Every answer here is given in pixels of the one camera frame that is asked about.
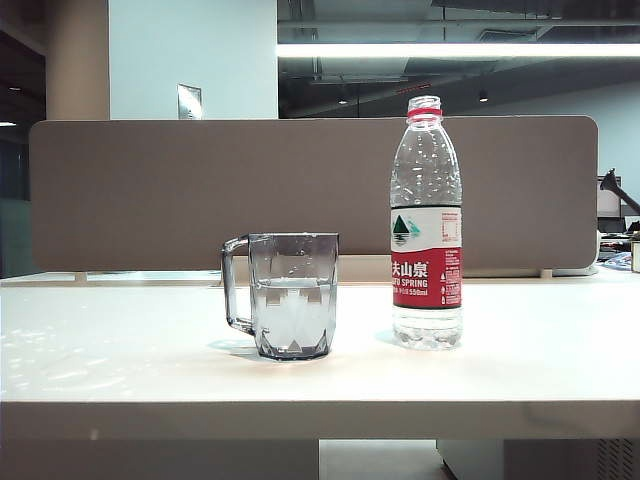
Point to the red label water bottle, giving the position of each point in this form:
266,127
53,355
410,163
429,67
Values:
425,275

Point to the clear grey faceted mug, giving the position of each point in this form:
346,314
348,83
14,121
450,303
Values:
295,310

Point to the brown desk divider panel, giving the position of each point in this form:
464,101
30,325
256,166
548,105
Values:
150,190

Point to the long ceiling light strip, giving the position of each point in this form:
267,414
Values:
400,49

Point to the background computer monitor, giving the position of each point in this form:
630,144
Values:
607,202

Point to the small yellow box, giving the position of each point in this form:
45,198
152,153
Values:
636,256

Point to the beige rail fixture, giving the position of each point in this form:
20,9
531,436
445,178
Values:
365,270

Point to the silver wall sign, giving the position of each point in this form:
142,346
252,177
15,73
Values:
189,101

